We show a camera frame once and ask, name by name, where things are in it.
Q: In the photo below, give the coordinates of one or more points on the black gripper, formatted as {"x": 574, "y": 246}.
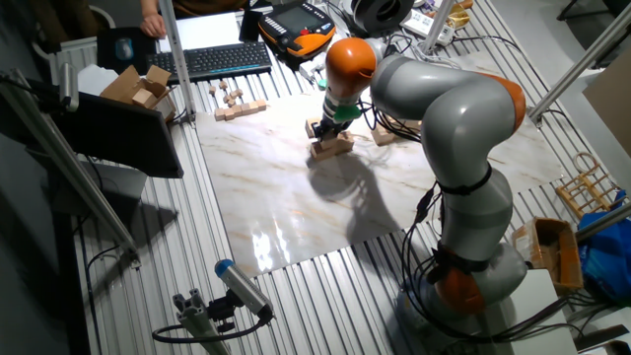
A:
{"x": 330, "y": 126}

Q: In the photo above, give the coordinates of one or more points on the small cardboard box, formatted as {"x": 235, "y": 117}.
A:
{"x": 138, "y": 89}

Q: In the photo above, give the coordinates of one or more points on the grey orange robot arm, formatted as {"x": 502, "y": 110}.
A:
{"x": 458, "y": 123}

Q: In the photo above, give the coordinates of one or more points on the person right forearm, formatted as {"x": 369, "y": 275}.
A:
{"x": 148, "y": 6}

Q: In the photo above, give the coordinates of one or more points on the person right hand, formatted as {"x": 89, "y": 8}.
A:
{"x": 153, "y": 24}

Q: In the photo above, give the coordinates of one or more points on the white power adapter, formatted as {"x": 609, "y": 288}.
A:
{"x": 308, "y": 69}

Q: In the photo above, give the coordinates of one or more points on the small wooden cube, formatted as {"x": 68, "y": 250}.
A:
{"x": 261, "y": 104}
{"x": 220, "y": 114}
{"x": 229, "y": 113}
{"x": 253, "y": 106}
{"x": 237, "y": 110}
{"x": 245, "y": 108}

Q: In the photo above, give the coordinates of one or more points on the marble pattern mat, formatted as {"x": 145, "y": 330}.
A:
{"x": 276, "y": 197}

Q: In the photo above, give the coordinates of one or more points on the black orange teach pendant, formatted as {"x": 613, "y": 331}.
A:
{"x": 296, "y": 24}

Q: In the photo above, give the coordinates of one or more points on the black keyboard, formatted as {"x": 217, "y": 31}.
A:
{"x": 222, "y": 61}

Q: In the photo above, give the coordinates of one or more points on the black round spool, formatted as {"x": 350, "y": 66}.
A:
{"x": 382, "y": 15}

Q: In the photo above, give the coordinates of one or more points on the black phone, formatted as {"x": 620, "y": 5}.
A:
{"x": 250, "y": 24}

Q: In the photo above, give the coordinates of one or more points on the white power strip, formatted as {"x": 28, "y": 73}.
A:
{"x": 419, "y": 22}

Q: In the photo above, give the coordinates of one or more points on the gold packet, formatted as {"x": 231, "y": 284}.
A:
{"x": 459, "y": 17}

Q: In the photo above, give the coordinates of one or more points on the person torso brown shirt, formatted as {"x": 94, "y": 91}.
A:
{"x": 207, "y": 6}

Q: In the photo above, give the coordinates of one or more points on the black monitor panel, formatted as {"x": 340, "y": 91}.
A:
{"x": 123, "y": 138}

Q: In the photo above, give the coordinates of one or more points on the grey computer mouse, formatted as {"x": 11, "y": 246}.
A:
{"x": 124, "y": 48}

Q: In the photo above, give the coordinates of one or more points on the short aluminium profile stub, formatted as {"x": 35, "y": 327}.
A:
{"x": 194, "y": 318}

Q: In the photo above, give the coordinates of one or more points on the black mouse pad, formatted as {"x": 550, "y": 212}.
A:
{"x": 108, "y": 56}

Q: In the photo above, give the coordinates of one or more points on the white plastic container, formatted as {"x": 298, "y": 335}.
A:
{"x": 93, "y": 79}

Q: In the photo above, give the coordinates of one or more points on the cardboard box with orange tape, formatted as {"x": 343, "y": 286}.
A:
{"x": 552, "y": 251}

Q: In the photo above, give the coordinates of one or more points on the wooden rack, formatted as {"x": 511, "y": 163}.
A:
{"x": 586, "y": 192}

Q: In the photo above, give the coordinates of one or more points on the white ribbed tray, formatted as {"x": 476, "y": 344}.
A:
{"x": 74, "y": 56}

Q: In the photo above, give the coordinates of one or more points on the blue bag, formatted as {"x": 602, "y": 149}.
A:
{"x": 609, "y": 256}

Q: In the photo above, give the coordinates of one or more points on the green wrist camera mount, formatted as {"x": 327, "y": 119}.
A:
{"x": 346, "y": 113}

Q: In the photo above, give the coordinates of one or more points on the aluminium frame post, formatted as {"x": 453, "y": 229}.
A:
{"x": 439, "y": 24}
{"x": 172, "y": 49}

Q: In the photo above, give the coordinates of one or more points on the grey camera with blue end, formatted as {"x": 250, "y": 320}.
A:
{"x": 244, "y": 288}

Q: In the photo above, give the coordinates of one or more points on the black camera clamp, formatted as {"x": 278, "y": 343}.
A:
{"x": 222, "y": 310}

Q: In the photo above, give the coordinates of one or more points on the aluminium frame beam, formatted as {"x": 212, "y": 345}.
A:
{"x": 64, "y": 163}
{"x": 606, "y": 219}
{"x": 581, "y": 64}

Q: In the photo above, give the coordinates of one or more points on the grey camera on beam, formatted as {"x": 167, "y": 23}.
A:
{"x": 69, "y": 86}

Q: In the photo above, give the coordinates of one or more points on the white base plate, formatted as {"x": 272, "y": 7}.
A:
{"x": 542, "y": 296}

